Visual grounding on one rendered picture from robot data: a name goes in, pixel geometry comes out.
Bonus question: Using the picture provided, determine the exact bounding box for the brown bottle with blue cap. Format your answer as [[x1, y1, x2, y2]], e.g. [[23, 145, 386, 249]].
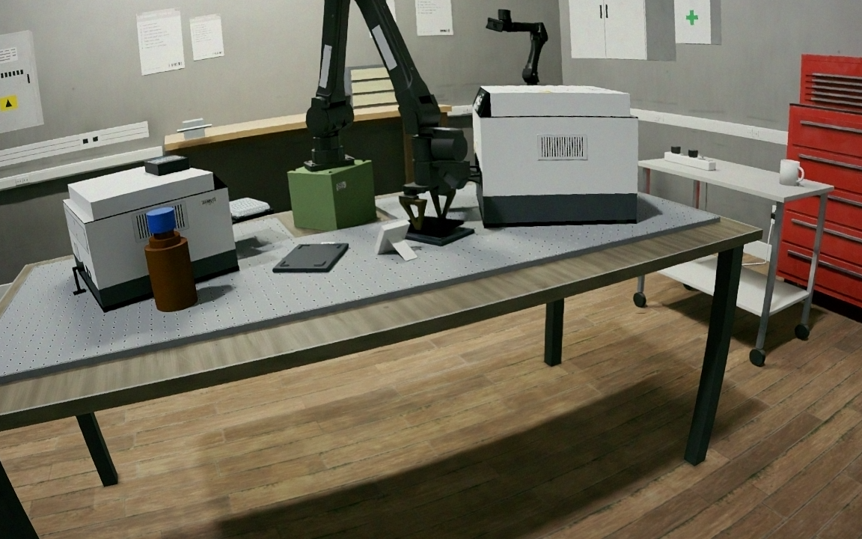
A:
[[144, 207, 198, 312]]

